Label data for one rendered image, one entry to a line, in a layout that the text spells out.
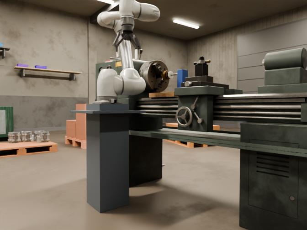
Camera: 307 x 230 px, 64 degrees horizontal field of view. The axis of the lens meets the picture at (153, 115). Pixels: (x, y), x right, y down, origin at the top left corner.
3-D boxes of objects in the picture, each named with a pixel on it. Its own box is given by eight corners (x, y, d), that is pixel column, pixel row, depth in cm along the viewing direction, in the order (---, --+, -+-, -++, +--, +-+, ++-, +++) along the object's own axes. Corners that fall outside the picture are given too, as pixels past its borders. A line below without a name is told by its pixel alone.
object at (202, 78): (184, 83, 202) (184, 77, 202) (192, 84, 209) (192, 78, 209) (206, 81, 188) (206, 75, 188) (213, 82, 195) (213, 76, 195)
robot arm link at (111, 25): (100, 8, 201) (116, 11, 208) (94, 12, 217) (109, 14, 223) (99, 25, 204) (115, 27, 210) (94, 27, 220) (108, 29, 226)
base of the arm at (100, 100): (104, 103, 179) (104, 96, 178) (91, 103, 196) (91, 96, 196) (125, 103, 190) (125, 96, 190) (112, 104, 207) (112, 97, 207)
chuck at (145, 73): (139, 89, 235) (142, 57, 237) (161, 95, 257) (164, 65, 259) (145, 89, 229) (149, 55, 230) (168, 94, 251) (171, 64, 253)
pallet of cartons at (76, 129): (63, 143, 526) (63, 104, 524) (120, 138, 608) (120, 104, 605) (79, 149, 447) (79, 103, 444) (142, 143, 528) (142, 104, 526)
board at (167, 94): (149, 97, 225) (149, 93, 225) (174, 98, 251) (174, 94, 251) (173, 96, 204) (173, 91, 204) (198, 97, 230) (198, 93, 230)
